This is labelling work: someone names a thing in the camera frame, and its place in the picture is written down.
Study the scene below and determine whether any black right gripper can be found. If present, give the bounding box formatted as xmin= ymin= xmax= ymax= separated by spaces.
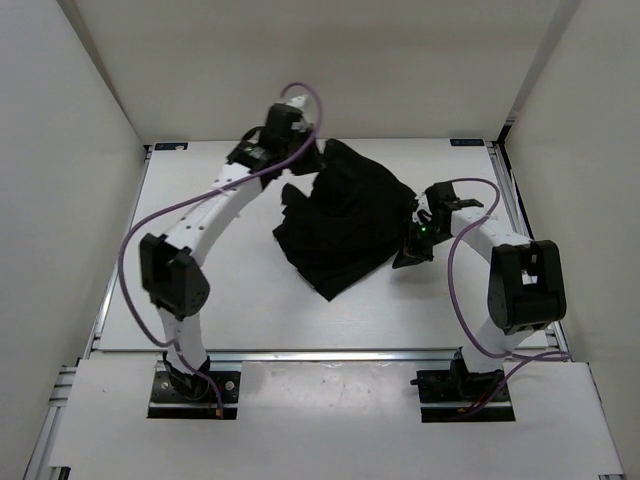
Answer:
xmin=392 ymin=217 xmax=452 ymax=269

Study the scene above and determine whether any black pleated skirt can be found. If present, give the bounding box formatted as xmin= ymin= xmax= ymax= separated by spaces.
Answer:
xmin=273 ymin=139 xmax=416 ymax=301

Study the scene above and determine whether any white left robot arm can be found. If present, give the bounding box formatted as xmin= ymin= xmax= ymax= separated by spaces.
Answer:
xmin=139 ymin=136 xmax=318 ymax=402

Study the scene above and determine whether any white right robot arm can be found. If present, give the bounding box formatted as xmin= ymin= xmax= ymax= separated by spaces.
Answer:
xmin=393 ymin=197 xmax=566 ymax=400

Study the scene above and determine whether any blue right corner label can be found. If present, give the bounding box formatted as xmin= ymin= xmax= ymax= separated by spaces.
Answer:
xmin=450 ymin=138 xmax=485 ymax=147

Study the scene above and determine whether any blue corner label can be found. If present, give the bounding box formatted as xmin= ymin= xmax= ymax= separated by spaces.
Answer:
xmin=450 ymin=138 xmax=485 ymax=147
xmin=154 ymin=142 xmax=188 ymax=151

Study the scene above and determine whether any blue left corner label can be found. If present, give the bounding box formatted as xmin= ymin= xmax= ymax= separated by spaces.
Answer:
xmin=154 ymin=142 xmax=188 ymax=151

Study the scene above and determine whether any white front cover board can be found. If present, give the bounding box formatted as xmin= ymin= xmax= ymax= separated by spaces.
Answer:
xmin=50 ymin=360 xmax=622 ymax=479

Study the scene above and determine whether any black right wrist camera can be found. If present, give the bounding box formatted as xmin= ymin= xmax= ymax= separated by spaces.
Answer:
xmin=424 ymin=181 xmax=483 ymax=213

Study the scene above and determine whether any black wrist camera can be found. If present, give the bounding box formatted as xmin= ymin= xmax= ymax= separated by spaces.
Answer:
xmin=258 ymin=95 xmax=310 ymax=150
xmin=424 ymin=181 xmax=483 ymax=213

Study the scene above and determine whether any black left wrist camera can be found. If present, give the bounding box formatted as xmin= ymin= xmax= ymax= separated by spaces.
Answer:
xmin=258 ymin=95 xmax=310 ymax=150

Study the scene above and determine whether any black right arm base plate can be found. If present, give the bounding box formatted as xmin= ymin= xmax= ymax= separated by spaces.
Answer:
xmin=410 ymin=369 xmax=516 ymax=424

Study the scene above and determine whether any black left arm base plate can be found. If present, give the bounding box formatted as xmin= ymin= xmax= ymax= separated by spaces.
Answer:
xmin=147 ymin=364 xmax=241 ymax=421

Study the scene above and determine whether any aluminium table frame rail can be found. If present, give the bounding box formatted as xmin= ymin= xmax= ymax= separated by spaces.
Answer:
xmin=84 ymin=144 xmax=574 ymax=369

